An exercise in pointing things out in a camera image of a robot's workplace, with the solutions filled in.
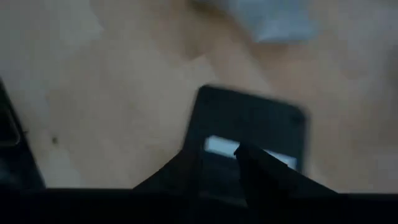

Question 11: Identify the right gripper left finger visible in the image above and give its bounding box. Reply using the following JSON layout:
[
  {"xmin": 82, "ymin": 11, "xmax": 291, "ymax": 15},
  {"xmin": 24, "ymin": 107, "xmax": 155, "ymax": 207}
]
[{"xmin": 132, "ymin": 149, "xmax": 203, "ymax": 194}]

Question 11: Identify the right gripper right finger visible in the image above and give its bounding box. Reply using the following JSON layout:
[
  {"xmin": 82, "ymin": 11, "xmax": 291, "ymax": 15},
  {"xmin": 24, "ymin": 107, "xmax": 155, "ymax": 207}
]
[{"xmin": 233, "ymin": 142, "xmax": 341, "ymax": 200}]

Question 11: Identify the clear mesh zip pouch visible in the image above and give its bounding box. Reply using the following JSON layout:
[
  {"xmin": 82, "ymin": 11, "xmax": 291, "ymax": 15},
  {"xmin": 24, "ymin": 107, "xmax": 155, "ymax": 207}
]
[{"xmin": 192, "ymin": 0, "xmax": 320, "ymax": 44}]

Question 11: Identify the black calculator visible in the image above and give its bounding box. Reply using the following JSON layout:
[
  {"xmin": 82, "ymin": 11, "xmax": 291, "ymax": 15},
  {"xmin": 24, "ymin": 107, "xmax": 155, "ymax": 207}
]
[{"xmin": 183, "ymin": 84, "xmax": 309, "ymax": 208}]

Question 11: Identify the grey device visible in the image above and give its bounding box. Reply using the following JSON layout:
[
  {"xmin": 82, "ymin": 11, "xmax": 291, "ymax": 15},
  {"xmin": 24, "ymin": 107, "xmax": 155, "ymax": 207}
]
[{"xmin": 0, "ymin": 79, "xmax": 46, "ymax": 190}]

